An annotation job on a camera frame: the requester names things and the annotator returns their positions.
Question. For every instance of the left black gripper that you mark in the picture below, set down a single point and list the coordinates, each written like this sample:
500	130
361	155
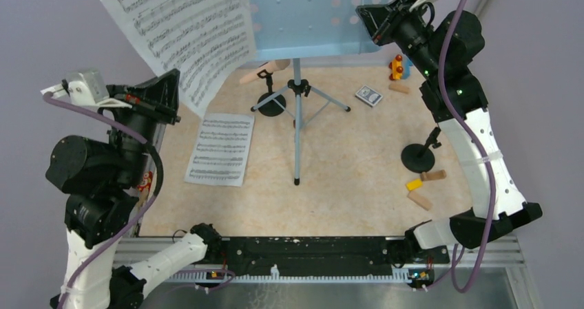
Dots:
158	96

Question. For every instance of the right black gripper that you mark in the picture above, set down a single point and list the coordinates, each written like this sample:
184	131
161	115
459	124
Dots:
382	20

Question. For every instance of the sheet music page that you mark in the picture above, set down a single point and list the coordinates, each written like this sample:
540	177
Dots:
221	150
206	40

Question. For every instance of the light blue music stand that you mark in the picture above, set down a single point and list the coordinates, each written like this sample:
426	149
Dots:
298	29

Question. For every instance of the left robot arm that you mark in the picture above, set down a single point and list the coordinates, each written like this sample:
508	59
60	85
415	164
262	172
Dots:
97	178

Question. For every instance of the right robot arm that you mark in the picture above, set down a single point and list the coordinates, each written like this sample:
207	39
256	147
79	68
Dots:
458	104

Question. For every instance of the colourful wooden toy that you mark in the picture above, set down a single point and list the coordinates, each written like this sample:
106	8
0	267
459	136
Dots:
400	68

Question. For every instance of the wooden block far right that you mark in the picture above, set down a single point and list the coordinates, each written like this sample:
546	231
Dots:
397	87

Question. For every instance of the red owl toy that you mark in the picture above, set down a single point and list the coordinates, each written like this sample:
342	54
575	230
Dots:
146	182

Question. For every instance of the beige microphone on stand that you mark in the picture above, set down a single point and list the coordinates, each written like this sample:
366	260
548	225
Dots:
270	104

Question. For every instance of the black microphone on stand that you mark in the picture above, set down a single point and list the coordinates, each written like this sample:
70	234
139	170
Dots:
419	158

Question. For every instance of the wooden block by stand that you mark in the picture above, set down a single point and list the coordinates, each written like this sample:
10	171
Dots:
433	175

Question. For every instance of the yellow block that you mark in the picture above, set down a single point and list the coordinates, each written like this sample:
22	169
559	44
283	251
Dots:
415	184

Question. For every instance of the wooden block near right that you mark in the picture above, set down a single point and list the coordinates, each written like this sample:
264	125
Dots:
420	200

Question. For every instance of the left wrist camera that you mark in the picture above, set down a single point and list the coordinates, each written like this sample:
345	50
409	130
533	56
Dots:
85	88

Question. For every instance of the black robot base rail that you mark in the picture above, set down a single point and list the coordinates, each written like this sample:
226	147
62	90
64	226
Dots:
287	259

